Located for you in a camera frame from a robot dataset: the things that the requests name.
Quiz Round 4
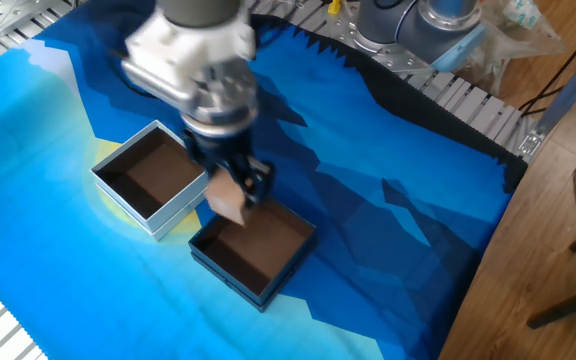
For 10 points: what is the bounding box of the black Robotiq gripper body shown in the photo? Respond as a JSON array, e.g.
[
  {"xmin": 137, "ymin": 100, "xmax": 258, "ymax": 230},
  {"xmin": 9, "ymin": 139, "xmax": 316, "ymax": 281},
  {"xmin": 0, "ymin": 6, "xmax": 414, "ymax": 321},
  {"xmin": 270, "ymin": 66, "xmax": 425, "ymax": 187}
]
[{"xmin": 182, "ymin": 124, "xmax": 257, "ymax": 174}]

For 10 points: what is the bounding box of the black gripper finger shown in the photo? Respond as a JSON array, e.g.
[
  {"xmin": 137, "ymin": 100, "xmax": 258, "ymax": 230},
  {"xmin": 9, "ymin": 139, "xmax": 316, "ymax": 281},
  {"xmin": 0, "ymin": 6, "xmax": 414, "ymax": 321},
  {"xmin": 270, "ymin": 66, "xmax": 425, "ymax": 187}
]
[
  {"xmin": 202, "ymin": 160, "xmax": 227, "ymax": 178},
  {"xmin": 232, "ymin": 156, "xmax": 276, "ymax": 207}
]

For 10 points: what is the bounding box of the brown wooden cube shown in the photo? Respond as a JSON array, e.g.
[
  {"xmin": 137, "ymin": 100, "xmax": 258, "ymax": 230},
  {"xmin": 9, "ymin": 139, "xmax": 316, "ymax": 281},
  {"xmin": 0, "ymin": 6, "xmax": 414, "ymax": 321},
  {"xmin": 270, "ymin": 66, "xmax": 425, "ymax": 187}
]
[{"xmin": 204, "ymin": 169, "xmax": 248, "ymax": 227}]

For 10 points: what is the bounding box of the light grey square box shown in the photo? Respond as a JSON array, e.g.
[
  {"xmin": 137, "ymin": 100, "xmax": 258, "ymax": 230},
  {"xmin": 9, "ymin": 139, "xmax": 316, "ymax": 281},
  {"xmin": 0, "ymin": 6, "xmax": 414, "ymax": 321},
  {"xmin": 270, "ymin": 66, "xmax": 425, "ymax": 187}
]
[{"xmin": 89, "ymin": 119, "xmax": 210, "ymax": 243}]

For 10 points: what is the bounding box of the dark navy square box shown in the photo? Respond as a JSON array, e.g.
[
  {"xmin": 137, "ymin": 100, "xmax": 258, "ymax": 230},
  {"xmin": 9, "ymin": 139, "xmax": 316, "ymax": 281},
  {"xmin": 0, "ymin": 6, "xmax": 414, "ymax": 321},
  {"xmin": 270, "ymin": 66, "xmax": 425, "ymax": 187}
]
[{"xmin": 188, "ymin": 197, "xmax": 318, "ymax": 313}]

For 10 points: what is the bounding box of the blue mountain print cloth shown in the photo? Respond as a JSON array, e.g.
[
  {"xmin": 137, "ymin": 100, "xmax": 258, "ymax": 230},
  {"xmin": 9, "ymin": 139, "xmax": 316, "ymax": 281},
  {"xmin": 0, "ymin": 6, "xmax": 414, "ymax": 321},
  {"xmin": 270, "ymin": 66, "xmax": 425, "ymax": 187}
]
[{"xmin": 0, "ymin": 0, "xmax": 529, "ymax": 360}]

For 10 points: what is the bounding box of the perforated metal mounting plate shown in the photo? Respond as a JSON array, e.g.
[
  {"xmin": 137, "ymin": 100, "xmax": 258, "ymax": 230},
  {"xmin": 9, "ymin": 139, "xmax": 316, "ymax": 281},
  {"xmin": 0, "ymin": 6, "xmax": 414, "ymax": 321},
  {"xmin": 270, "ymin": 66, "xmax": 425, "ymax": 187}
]
[{"xmin": 0, "ymin": 0, "xmax": 55, "ymax": 37}]

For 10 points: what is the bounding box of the clear plastic bag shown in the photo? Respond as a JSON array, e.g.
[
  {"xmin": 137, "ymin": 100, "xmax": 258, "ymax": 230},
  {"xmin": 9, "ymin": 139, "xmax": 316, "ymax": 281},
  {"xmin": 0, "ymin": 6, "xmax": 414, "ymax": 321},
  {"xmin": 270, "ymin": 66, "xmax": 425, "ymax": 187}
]
[{"xmin": 460, "ymin": 0, "xmax": 567, "ymax": 96}]

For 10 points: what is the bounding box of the teal white packet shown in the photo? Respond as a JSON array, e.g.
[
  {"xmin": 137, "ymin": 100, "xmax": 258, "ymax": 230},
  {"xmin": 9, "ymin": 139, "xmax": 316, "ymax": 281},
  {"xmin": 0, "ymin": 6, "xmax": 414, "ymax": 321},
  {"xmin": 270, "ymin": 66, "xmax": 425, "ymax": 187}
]
[{"xmin": 502, "ymin": 0, "xmax": 542, "ymax": 29}]

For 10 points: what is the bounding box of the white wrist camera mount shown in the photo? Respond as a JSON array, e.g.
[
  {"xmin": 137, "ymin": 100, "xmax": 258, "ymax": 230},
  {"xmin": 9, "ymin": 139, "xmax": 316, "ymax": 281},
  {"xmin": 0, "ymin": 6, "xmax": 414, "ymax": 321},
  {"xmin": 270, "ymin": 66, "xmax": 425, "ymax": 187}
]
[{"xmin": 120, "ymin": 10, "xmax": 257, "ymax": 112}]

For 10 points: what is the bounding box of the silver corner bracket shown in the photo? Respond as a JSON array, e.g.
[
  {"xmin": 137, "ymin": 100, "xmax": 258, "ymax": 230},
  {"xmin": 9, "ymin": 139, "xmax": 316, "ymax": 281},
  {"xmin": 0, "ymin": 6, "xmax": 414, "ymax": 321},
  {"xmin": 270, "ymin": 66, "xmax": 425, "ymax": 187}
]
[{"xmin": 517, "ymin": 130, "xmax": 543, "ymax": 157}]

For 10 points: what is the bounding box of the thin black floor cable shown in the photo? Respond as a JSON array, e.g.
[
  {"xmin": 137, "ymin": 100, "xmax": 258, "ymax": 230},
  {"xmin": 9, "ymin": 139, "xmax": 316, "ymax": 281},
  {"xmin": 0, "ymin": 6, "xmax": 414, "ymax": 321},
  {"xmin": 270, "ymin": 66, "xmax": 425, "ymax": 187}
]
[{"xmin": 517, "ymin": 14, "xmax": 576, "ymax": 117}]

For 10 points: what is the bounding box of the blue aluminium frame post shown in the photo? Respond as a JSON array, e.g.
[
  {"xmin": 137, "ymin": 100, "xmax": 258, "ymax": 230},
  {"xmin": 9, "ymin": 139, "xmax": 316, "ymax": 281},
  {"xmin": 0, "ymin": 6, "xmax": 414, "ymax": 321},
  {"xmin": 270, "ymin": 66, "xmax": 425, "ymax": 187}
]
[{"xmin": 535, "ymin": 29, "xmax": 576, "ymax": 137}]

